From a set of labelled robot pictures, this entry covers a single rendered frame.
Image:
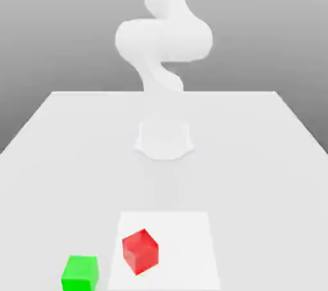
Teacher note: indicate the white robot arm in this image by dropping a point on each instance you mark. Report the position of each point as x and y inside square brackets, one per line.
[164, 39]

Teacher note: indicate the small green cube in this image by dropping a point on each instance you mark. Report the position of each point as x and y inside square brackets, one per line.
[80, 273]

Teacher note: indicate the small red cube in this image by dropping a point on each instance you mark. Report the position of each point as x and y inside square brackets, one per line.
[140, 251]

